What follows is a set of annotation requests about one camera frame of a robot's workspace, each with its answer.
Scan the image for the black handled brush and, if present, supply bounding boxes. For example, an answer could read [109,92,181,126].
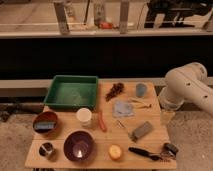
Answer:
[128,147,161,161]

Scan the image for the bunch of dark grapes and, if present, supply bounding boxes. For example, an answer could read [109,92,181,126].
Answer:
[105,83,124,101]

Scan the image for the blue cloth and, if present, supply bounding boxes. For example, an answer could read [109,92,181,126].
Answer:
[113,100,134,117]

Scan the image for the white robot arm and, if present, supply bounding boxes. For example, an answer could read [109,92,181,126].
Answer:
[158,62,213,116]

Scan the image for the black binder clip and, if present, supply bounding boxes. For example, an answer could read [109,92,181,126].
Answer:
[163,143,179,159]

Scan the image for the metal fork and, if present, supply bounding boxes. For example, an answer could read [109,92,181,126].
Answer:
[117,120,131,137]

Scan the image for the green plastic tray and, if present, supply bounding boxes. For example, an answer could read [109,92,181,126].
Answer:
[44,75,98,109]

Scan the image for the brown bowl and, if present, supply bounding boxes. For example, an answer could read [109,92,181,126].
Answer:
[33,111,58,135]

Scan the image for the blue plastic cup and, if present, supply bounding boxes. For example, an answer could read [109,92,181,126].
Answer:
[136,83,147,98]

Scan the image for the blue sponge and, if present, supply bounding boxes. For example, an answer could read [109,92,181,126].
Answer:
[34,122,55,130]

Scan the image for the white plastic cup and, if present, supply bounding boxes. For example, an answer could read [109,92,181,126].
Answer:
[76,108,92,127]

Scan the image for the purple bowl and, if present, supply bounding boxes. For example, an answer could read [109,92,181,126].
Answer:
[63,131,94,162]

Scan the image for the small metal cup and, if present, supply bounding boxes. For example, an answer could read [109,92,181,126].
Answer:
[39,142,56,159]

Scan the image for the wooden table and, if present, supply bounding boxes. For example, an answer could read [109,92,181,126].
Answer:
[25,82,177,170]

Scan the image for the grey block sponge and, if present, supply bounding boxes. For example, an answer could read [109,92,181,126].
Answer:
[131,121,153,142]

